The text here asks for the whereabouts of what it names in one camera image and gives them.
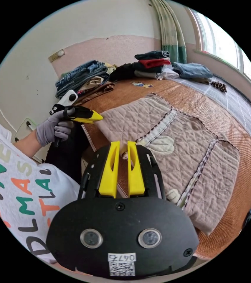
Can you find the pile of clothes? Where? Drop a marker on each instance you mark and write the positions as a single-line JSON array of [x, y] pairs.
[[88, 75]]

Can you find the person's left forearm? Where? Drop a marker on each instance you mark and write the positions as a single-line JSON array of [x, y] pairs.
[[27, 143]]

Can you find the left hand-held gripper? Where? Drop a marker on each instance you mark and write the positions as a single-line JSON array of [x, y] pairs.
[[81, 109]]

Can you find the wall socket plate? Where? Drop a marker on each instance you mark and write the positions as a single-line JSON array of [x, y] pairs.
[[57, 55]]

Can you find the person's left hand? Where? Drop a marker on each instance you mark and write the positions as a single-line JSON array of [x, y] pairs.
[[54, 128]]

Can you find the patterned quilted pillowcase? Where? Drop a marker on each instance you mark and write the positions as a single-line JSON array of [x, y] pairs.
[[172, 143]]

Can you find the striped green curtain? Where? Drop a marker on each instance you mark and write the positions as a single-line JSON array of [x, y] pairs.
[[172, 33]]

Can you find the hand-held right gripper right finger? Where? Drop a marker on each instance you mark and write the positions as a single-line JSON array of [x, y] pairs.
[[136, 176]]

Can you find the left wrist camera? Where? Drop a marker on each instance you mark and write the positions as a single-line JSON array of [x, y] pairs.
[[69, 98]]

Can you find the bed with woven mat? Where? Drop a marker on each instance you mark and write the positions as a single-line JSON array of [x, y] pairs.
[[205, 106]]

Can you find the brown pine cone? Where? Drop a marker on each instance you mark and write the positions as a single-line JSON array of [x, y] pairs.
[[219, 86]]

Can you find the person's body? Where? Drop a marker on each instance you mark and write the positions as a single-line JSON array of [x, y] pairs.
[[23, 188]]

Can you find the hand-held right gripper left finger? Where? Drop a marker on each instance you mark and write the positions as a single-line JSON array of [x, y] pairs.
[[109, 174]]

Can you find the window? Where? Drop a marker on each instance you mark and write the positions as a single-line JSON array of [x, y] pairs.
[[222, 44]]

